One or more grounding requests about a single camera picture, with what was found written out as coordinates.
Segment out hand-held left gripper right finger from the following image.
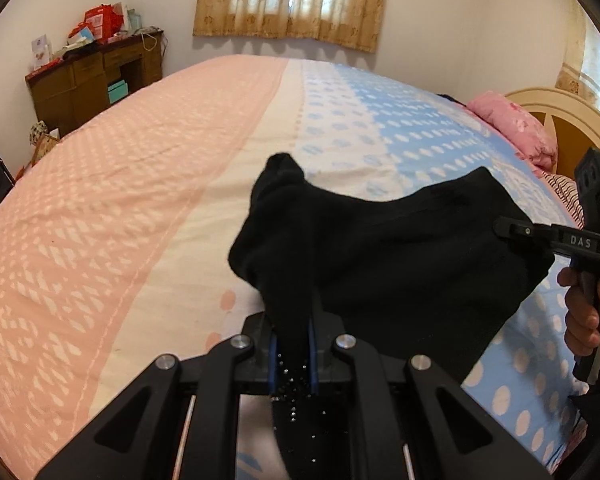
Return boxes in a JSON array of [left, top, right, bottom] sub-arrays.
[[307, 305, 551, 480]]

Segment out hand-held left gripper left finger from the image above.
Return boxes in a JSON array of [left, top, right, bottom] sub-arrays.
[[35, 312, 281, 480]]

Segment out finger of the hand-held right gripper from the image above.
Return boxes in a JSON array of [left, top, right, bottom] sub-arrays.
[[495, 215, 556, 252]]

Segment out black pants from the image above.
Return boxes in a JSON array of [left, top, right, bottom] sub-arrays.
[[228, 152, 556, 480]]

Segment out person's right hand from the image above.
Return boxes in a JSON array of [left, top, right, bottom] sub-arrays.
[[557, 267, 600, 362]]

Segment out striped pillow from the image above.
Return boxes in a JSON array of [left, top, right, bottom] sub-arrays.
[[544, 172, 587, 231]]

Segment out pink pillow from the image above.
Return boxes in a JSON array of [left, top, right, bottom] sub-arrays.
[[466, 91, 559, 171]]

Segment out cream bed headboard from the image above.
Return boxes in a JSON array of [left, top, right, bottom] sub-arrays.
[[505, 87, 600, 182]]

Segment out narrow beige patterned curtain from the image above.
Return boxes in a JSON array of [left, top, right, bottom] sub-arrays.
[[555, 7, 600, 131]]

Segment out pink and blue printed blanket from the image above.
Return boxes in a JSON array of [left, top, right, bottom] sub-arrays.
[[0, 55, 597, 480]]

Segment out patterned paper bag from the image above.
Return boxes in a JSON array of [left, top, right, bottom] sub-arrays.
[[27, 120, 61, 166]]

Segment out brown wooden desk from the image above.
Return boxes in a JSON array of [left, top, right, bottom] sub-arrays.
[[25, 27, 165, 139]]

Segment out wide beige patterned curtain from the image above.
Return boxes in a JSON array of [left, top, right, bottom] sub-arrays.
[[192, 0, 394, 54]]

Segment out red gift bag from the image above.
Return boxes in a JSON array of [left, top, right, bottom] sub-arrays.
[[82, 4, 126, 44]]

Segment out white greeting card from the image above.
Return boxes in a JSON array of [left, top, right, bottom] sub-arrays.
[[30, 35, 52, 72]]

